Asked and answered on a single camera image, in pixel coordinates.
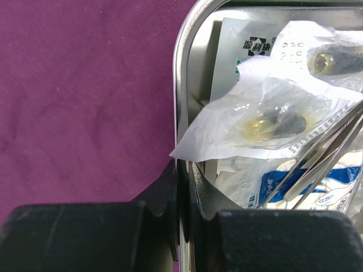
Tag clear pouch with small parts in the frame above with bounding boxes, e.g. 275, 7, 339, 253
171, 57, 362, 162

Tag silver tweezers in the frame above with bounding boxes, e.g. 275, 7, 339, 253
284, 113, 362, 208

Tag white pouch with dark item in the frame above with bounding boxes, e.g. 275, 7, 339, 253
270, 20, 362, 92

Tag clear bag blue white gloves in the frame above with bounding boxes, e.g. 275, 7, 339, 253
215, 150, 362, 218

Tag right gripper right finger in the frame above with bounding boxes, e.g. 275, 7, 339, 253
189, 164, 362, 271

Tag green white packet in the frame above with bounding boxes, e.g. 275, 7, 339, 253
210, 18, 284, 101

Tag purple cloth mat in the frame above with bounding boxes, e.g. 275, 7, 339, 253
1, 1, 193, 226

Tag dark tweezers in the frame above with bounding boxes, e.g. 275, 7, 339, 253
259, 102, 362, 210

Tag metal tray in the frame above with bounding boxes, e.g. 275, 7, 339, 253
173, 1, 362, 271

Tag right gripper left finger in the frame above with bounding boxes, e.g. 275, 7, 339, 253
1, 161, 179, 271

